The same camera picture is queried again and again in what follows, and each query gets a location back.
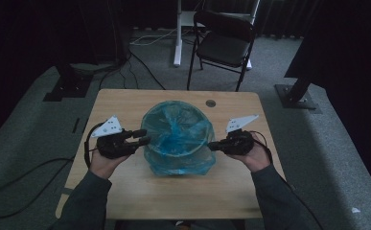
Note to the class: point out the dark curtain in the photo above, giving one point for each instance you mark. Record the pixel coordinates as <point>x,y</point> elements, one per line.
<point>349,48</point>

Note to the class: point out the green ribbed trash bin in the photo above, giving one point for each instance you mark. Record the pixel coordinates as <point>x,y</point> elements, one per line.
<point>180,159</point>

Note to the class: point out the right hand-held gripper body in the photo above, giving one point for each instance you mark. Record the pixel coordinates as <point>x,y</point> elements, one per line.
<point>239,143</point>

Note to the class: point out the black folding chair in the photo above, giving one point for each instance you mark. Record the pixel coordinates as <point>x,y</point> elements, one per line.
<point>224,48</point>

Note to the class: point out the person's right hand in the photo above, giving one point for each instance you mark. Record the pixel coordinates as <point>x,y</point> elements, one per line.
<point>256,159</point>

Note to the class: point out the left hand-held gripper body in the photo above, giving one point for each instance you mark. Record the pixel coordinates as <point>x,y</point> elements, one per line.
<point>114,147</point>

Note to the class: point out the short black floor strip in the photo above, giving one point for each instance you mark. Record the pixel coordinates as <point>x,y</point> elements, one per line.
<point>76,125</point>

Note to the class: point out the round table grommet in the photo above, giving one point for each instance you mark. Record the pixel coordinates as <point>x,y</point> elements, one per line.
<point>210,103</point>

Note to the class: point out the black stand with square base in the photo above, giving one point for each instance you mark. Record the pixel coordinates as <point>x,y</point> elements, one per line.
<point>68,89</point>

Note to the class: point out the person's left hand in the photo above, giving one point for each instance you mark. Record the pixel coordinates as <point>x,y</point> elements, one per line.
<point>104,166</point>

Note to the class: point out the blue plastic bin bag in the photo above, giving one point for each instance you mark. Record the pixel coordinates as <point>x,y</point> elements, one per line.
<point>176,127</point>

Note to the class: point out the white paper scrap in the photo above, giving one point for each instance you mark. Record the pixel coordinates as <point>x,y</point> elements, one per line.
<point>355,210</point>

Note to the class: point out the black stand with bolted base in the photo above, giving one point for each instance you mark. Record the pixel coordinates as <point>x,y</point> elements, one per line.
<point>293,99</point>

